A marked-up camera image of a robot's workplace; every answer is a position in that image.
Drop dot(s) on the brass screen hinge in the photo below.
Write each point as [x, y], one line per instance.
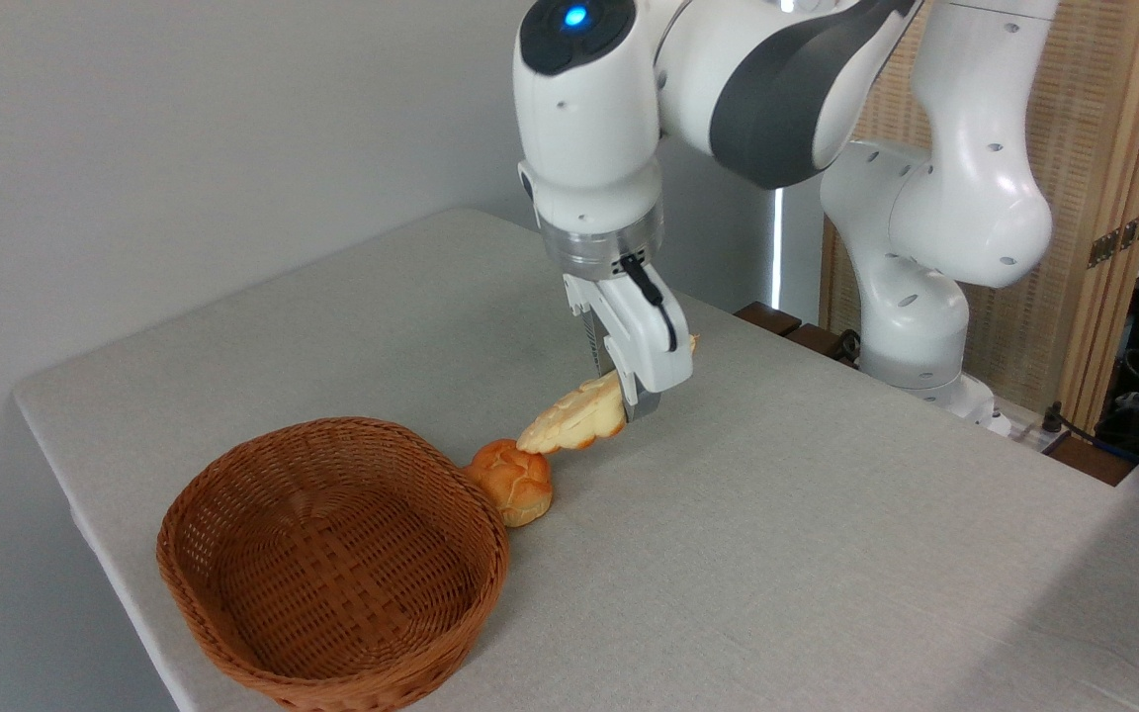
[1121, 237]

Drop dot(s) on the brown wicker basket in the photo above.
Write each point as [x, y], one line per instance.
[332, 554]

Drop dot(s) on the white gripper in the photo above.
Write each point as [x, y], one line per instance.
[644, 336]

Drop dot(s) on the round orange bread bun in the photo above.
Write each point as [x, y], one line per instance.
[515, 480]

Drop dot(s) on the white power strip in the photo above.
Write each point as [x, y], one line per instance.
[1029, 432]

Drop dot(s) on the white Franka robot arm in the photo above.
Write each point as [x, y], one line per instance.
[589, 129]

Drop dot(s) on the long braided bread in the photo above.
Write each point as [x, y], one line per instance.
[574, 415]

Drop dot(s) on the white vertical light strip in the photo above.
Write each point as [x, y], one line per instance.
[778, 247]

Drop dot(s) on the grey tablecloth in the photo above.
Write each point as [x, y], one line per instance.
[777, 514]

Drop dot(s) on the dark brown wooden board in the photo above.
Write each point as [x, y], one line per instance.
[772, 318]

